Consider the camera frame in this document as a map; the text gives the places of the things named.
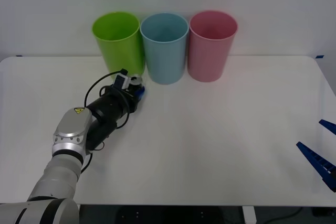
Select black floor cable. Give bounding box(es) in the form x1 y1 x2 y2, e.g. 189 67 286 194
256 206 303 222

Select silver drink can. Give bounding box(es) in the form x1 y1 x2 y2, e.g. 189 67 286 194
130 74 144 87

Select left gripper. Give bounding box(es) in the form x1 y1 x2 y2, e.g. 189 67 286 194
114 85 146 114

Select pink plastic bin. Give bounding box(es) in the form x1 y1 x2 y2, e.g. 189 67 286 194
188 10 239 83

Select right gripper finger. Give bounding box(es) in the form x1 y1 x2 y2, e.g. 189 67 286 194
318 119 336 136
296 141 336 193

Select white table leg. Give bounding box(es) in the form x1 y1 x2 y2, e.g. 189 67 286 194
242 205 257 223

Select pale blue plastic bin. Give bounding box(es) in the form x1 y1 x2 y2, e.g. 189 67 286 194
140 12 190 85

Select green plastic bin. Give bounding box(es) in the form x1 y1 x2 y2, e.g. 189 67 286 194
91 11 146 83

